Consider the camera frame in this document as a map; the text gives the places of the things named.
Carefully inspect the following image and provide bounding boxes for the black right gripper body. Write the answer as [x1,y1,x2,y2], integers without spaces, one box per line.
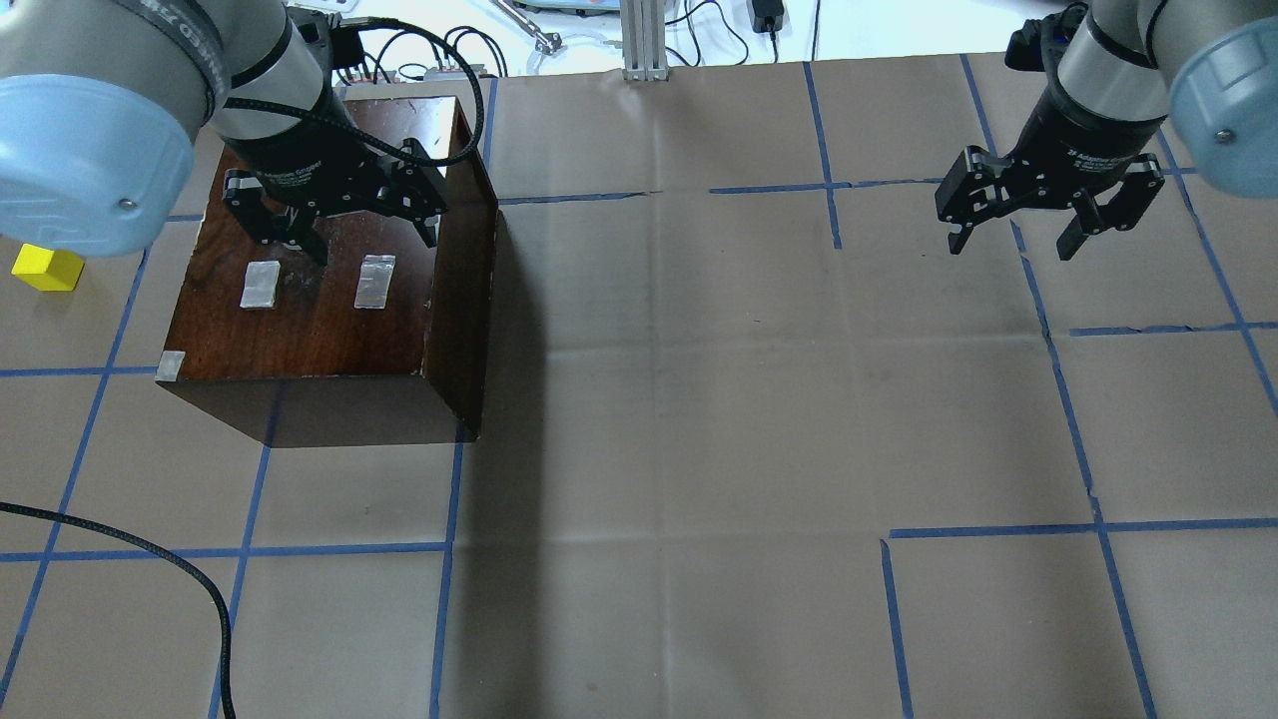
[935,86,1167,231]

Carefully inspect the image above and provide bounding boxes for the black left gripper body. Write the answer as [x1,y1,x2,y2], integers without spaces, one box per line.
[222,97,449,245]

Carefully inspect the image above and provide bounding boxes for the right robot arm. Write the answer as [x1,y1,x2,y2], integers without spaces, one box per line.
[935,1,1277,261]

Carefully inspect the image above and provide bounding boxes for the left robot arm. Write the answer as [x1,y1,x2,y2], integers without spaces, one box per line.
[1,1,449,266]

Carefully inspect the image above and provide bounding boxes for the dark wooden drawer cabinet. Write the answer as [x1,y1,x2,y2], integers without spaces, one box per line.
[156,158,498,447]

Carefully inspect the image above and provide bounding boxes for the yellow block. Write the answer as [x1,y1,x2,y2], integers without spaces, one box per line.
[10,243,86,292]

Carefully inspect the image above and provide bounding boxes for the black power adapter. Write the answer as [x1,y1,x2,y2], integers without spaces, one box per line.
[749,0,786,34]

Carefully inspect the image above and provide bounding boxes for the brown paper table cover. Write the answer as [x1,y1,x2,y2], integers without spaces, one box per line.
[3,54,1275,718]

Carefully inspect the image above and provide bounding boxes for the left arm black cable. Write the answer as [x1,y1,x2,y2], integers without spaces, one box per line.
[225,17,486,169]

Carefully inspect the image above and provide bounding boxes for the aluminium frame post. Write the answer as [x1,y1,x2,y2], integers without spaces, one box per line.
[619,0,668,82]

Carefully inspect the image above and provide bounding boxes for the black cable on table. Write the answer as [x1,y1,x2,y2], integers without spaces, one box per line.
[0,501,238,719]

